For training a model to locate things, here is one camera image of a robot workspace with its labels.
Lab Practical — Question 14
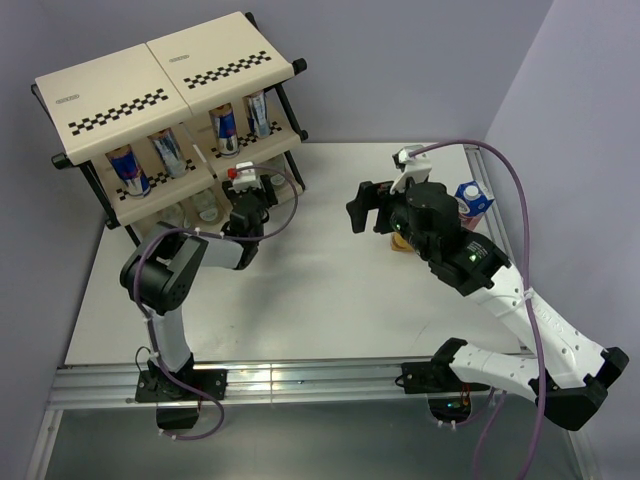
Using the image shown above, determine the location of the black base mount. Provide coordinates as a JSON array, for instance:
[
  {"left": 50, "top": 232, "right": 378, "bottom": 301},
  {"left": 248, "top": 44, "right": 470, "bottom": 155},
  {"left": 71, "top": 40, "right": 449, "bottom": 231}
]
[
  {"left": 134, "top": 365, "right": 228, "bottom": 436},
  {"left": 397, "top": 359, "right": 494, "bottom": 426}
]

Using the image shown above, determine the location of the beige three-tier shelf rack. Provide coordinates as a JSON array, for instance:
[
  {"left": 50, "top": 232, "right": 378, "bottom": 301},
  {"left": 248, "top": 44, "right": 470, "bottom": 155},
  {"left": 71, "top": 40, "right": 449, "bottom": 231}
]
[{"left": 31, "top": 12, "right": 307, "bottom": 241}]

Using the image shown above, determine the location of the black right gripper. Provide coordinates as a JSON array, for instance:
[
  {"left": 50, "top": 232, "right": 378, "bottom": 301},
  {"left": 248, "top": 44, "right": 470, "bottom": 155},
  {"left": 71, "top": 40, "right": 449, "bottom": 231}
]
[{"left": 346, "top": 180, "right": 434, "bottom": 261}]

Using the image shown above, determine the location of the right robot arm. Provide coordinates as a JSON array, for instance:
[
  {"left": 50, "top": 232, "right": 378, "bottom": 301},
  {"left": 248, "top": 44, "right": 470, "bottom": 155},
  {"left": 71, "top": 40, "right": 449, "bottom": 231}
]
[{"left": 346, "top": 181, "right": 629, "bottom": 431}]

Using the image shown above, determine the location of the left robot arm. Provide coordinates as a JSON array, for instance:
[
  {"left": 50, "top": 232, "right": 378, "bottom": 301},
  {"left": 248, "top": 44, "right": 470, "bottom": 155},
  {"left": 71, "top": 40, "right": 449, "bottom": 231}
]
[{"left": 119, "top": 164, "right": 278, "bottom": 403}]

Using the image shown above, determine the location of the aluminium rail frame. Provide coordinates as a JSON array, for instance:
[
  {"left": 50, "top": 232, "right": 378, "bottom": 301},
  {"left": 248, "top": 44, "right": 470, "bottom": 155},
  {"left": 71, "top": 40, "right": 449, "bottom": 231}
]
[{"left": 24, "top": 141, "right": 601, "bottom": 480}]

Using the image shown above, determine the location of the glass bottle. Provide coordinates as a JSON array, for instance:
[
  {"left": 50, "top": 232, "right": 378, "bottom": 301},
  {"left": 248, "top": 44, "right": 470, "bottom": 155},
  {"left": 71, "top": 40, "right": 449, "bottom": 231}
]
[
  {"left": 191, "top": 188, "right": 222, "bottom": 224},
  {"left": 269, "top": 154, "right": 288, "bottom": 191},
  {"left": 159, "top": 203, "right": 192, "bottom": 229}
]

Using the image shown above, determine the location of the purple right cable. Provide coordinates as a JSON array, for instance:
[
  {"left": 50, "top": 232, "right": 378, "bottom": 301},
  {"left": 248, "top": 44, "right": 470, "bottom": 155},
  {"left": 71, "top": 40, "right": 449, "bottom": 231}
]
[{"left": 407, "top": 139, "right": 546, "bottom": 480}]

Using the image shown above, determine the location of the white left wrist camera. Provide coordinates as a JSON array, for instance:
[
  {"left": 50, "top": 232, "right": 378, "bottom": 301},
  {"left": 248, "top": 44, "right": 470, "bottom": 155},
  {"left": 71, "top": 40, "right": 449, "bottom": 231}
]
[{"left": 227, "top": 162, "right": 262, "bottom": 193}]

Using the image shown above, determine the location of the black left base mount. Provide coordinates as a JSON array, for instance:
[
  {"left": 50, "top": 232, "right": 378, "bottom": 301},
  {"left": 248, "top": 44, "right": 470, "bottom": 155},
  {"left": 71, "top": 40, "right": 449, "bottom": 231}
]
[{"left": 134, "top": 365, "right": 228, "bottom": 436}]

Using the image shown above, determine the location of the pineapple juice carton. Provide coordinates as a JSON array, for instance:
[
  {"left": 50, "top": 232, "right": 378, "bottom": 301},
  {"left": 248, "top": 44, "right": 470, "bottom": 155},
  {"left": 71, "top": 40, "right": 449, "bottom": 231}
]
[{"left": 391, "top": 233, "right": 413, "bottom": 252}]

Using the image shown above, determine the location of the red grape juice carton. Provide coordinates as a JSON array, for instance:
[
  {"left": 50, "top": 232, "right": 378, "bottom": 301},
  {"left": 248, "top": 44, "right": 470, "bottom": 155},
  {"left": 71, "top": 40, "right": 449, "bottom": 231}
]
[{"left": 454, "top": 181, "right": 495, "bottom": 231}]

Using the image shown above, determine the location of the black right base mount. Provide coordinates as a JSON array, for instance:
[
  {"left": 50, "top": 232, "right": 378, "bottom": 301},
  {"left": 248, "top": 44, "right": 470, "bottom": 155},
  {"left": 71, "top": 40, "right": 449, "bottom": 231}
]
[{"left": 397, "top": 359, "right": 494, "bottom": 426}]

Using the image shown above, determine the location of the energy drink can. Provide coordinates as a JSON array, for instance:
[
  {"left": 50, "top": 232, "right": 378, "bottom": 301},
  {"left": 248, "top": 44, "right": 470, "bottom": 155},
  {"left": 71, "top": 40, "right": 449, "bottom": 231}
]
[
  {"left": 208, "top": 103, "right": 240, "bottom": 157},
  {"left": 148, "top": 128, "right": 188, "bottom": 178},
  {"left": 105, "top": 145, "right": 151, "bottom": 198},
  {"left": 243, "top": 90, "right": 271, "bottom": 139}
]

